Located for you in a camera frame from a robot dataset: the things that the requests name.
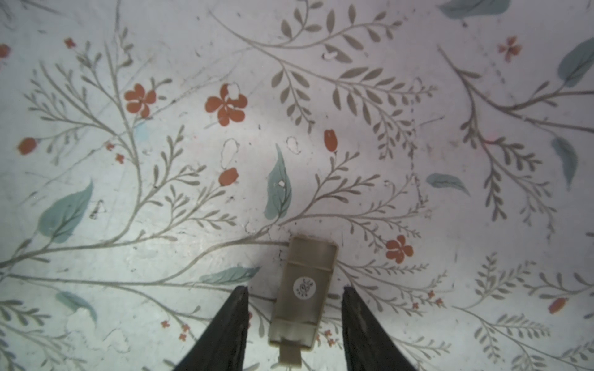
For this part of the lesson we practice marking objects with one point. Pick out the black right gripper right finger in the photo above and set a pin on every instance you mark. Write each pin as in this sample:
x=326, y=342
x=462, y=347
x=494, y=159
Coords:
x=367, y=346

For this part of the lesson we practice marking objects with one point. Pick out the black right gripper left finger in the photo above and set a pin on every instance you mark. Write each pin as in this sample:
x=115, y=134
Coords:
x=223, y=343

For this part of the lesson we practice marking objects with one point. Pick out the beige battery cover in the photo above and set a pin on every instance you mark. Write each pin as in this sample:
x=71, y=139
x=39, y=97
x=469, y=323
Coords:
x=301, y=298

